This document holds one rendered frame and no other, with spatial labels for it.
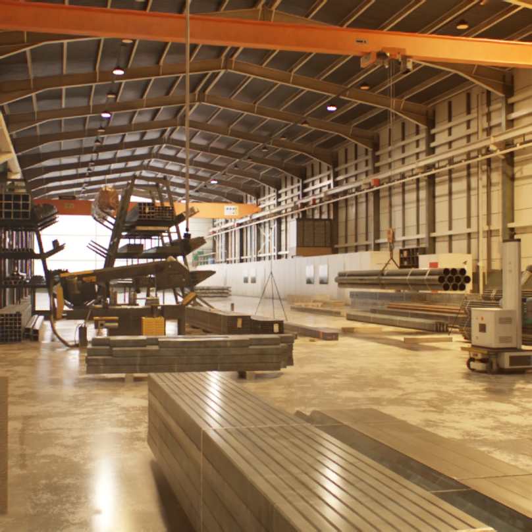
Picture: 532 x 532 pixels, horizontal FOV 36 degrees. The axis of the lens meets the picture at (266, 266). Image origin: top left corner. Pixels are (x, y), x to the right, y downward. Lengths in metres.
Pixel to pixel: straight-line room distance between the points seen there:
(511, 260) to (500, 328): 0.99
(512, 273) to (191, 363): 4.46
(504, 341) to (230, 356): 3.59
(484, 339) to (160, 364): 4.28
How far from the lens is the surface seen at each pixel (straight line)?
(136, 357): 9.94
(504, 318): 11.01
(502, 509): 3.46
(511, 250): 11.37
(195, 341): 9.96
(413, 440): 5.14
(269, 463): 2.99
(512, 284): 11.34
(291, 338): 10.66
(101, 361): 9.95
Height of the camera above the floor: 1.23
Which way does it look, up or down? 1 degrees up
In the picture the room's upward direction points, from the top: straight up
